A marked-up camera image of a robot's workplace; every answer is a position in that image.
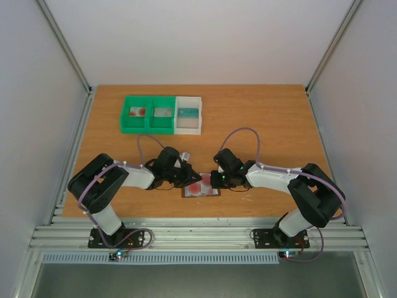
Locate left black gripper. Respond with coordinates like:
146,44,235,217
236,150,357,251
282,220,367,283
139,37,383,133
164,163,202,188

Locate red circle card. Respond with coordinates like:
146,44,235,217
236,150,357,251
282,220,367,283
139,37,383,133
184,182,202,197
200,173,215,196

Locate brown leather card holder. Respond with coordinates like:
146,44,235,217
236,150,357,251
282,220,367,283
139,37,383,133
182,173,221,198

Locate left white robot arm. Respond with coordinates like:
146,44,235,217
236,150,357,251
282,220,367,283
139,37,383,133
68,147,202,249

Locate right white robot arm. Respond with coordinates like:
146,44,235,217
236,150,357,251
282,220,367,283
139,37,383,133
210,148,346,248

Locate teal card in bin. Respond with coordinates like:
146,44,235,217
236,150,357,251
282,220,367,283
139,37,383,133
177,107,199,119

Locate red dotted card in bin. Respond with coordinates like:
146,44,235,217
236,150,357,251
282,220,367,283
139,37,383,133
129,107,146,117

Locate white translucent bin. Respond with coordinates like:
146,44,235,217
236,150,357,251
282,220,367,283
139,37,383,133
174,96,202,135

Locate green two-compartment bin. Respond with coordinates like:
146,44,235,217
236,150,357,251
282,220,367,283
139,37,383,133
120,96,176,135

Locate right green circuit board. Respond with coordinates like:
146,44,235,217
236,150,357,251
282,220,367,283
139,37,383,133
279,250,301,260

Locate green circuit board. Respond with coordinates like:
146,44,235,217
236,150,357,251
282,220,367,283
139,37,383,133
279,250,301,260
108,251,128,261

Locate left green circuit board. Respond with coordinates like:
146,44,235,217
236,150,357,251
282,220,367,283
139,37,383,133
108,251,128,261

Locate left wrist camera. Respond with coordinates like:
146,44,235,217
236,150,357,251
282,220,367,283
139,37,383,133
180,151,190,163

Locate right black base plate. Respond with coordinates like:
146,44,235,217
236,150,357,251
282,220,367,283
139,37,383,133
250,228,310,249

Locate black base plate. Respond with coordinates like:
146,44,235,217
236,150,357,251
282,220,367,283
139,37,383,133
250,228,310,249
87,228,148,249

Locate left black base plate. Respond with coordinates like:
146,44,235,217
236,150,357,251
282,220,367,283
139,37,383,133
87,228,148,249

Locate grey slotted cable duct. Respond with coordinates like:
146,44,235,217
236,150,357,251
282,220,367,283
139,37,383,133
42,251,279,266

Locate aluminium rail frame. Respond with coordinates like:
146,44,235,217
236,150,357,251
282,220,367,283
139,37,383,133
29,216,369,251

